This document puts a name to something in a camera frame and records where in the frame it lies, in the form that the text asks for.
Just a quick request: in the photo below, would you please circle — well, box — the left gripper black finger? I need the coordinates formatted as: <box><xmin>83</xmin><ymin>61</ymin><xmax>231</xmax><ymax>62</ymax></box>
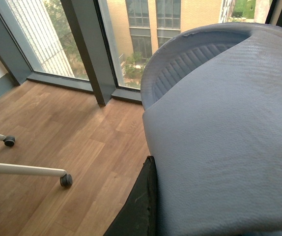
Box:
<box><xmin>104</xmin><ymin>156</ymin><xmax>157</xmax><ymax>236</ymax></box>

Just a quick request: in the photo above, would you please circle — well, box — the white chair on castors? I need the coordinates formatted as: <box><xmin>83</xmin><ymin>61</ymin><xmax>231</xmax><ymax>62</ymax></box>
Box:
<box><xmin>0</xmin><ymin>71</ymin><xmax>73</xmax><ymax>187</ymax></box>

